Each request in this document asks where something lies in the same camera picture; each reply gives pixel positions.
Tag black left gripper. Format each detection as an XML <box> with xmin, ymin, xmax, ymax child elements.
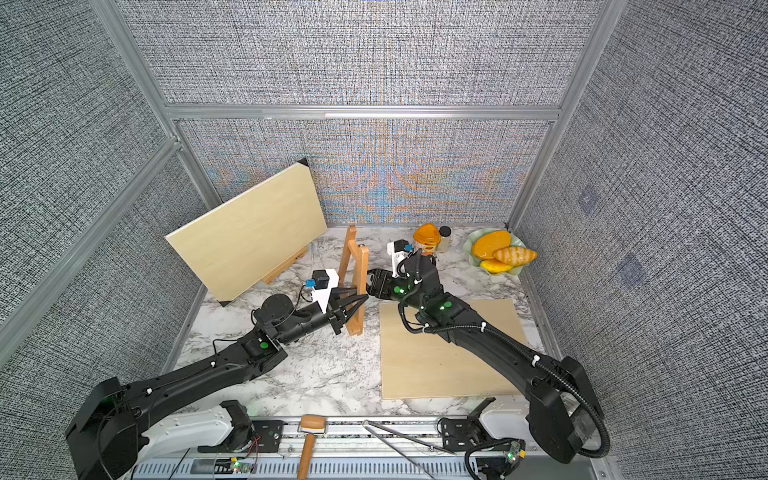
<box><xmin>278</xmin><ymin>288</ymin><xmax>367</xmax><ymax>349</ymax></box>

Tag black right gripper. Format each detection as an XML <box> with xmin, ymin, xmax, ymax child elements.
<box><xmin>357</xmin><ymin>270</ymin><xmax>430</xmax><ymax>317</ymax></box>

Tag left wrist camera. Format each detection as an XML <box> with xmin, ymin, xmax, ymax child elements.
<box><xmin>305</xmin><ymin>269</ymin><xmax>339</xmax><ymax>313</ymax></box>

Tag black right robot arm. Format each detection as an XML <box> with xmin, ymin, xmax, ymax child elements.
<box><xmin>366</xmin><ymin>254</ymin><xmax>611</xmax><ymax>464</ymax></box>

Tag small black-capped bottle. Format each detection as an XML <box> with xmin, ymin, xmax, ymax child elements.
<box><xmin>436</xmin><ymin>225</ymin><xmax>452</xmax><ymax>253</ymax></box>

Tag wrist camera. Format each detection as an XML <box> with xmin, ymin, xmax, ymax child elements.
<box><xmin>305</xmin><ymin>269</ymin><xmax>339</xmax><ymax>313</ymax></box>
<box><xmin>386</xmin><ymin>239</ymin><xmax>415</xmax><ymax>278</ymax></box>

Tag wooden canvas board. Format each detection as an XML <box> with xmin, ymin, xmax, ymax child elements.
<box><xmin>166</xmin><ymin>159</ymin><xmax>327</xmax><ymax>303</ymax></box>
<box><xmin>379</xmin><ymin>302</ymin><xmax>518</xmax><ymax>400</ymax></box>

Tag wooden easel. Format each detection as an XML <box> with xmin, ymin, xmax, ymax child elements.
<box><xmin>261</xmin><ymin>246</ymin><xmax>309</xmax><ymax>285</ymax></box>
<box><xmin>338</xmin><ymin>225</ymin><xmax>370</xmax><ymax>336</ymax></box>

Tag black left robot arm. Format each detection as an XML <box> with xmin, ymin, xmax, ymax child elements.
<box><xmin>65</xmin><ymin>287</ymin><xmax>368</xmax><ymax>479</ymax></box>

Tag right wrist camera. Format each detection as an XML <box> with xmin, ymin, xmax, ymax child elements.
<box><xmin>386</xmin><ymin>239</ymin><xmax>415</xmax><ymax>278</ymax></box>

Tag yellow fruit toy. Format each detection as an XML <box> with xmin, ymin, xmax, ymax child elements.
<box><xmin>480</xmin><ymin>259</ymin><xmax>513</xmax><ymax>275</ymax></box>

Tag wooden handled brush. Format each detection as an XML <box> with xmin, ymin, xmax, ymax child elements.
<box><xmin>297</xmin><ymin>415</ymin><xmax>327</xmax><ymax>480</ymax></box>

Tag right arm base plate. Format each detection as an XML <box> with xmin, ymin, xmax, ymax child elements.
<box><xmin>436</xmin><ymin>396</ymin><xmax>528</xmax><ymax>453</ymax></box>

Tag orange mango toy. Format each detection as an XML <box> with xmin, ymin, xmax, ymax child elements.
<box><xmin>472</xmin><ymin>230</ymin><xmax>512</xmax><ymax>260</ymax></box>

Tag green plate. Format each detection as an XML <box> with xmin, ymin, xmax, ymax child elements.
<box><xmin>463</xmin><ymin>228</ymin><xmax>538</xmax><ymax>275</ymax></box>

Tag striped bread toy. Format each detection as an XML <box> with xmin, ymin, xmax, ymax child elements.
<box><xmin>493</xmin><ymin>245</ymin><xmax>538</xmax><ymax>267</ymax></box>

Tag metal tongs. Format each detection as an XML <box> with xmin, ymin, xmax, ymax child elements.
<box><xmin>361</xmin><ymin>419</ymin><xmax>466</xmax><ymax>480</ymax></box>

